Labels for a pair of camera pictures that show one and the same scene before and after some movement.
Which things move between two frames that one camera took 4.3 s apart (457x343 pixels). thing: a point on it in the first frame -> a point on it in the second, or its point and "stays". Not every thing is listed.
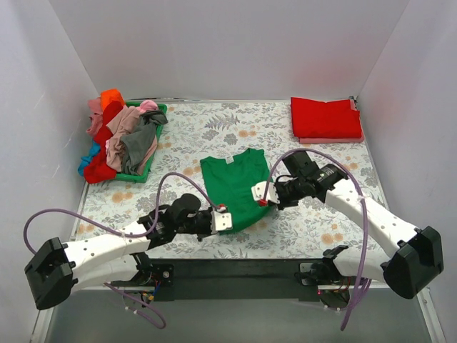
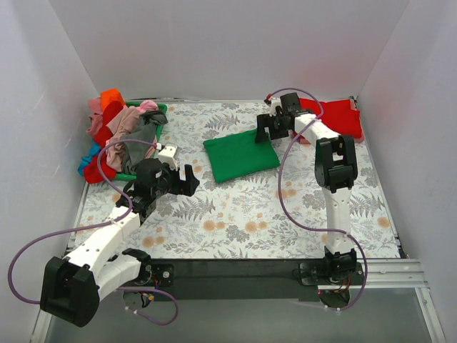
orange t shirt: x=108 y=96 stays
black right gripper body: x=283 y=194 -> x=270 y=123
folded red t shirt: x=312 y=118 stays
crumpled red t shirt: x=101 y=168 stays
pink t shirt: x=125 y=120 stays
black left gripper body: x=206 y=222 -> x=181 y=182
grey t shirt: x=136 y=145 stays
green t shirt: x=228 y=181 -> x=239 y=155
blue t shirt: x=86 y=159 stays
